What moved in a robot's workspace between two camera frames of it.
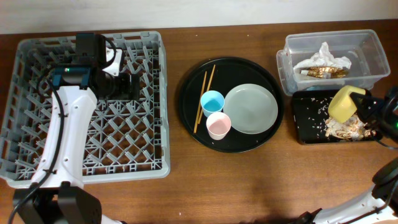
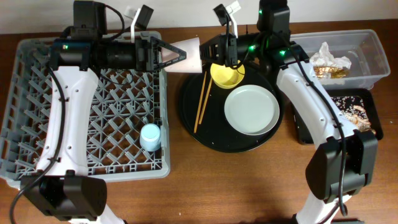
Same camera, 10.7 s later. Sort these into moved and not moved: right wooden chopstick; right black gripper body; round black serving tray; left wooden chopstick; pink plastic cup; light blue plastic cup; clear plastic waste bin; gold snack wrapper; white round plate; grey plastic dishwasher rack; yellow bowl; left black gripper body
Moved: yellow bowl; left black gripper body; right black gripper body; light blue plastic cup; pink plastic cup
Not moved: right wooden chopstick; left wooden chopstick; gold snack wrapper; white round plate; round black serving tray; clear plastic waste bin; grey plastic dishwasher rack
